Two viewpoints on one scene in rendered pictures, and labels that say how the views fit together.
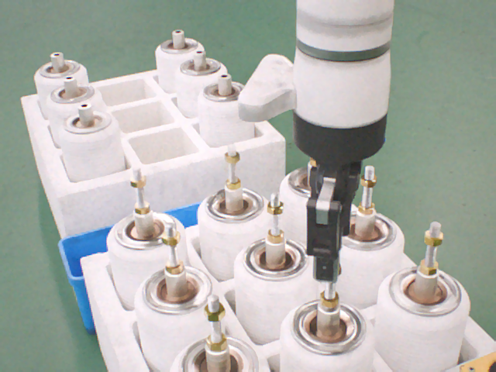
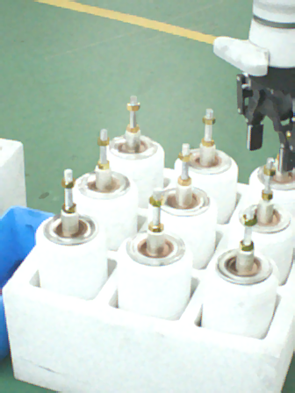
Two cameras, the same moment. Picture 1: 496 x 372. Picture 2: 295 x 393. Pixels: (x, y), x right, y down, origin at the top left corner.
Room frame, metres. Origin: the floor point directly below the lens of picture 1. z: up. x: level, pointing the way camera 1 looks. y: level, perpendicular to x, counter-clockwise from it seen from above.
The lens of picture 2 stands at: (-0.04, 0.73, 0.87)
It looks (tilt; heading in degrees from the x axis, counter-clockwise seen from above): 33 degrees down; 312
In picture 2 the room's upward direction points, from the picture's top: 1 degrees clockwise
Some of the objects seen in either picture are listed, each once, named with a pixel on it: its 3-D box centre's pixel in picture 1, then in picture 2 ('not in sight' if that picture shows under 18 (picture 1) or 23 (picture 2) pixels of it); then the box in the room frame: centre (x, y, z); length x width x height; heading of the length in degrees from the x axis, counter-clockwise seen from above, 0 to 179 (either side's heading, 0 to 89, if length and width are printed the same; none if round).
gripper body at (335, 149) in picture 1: (337, 149); (275, 84); (0.47, -0.08, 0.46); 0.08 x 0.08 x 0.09
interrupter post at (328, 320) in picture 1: (328, 317); (265, 210); (0.47, -0.08, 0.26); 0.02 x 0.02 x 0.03
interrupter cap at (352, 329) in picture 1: (328, 326); (264, 217); (0.47, -0.08, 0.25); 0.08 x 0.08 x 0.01
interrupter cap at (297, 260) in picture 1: (275, 259); (183, 201); (0.58, -0.03, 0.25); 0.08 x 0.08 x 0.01
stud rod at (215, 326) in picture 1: (215, 328); (248, 233); (0.42, 0.03, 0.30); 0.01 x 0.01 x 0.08; 25
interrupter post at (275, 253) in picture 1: (275, 249); (183, 193); (0.58, -0.03, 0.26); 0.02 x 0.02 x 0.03
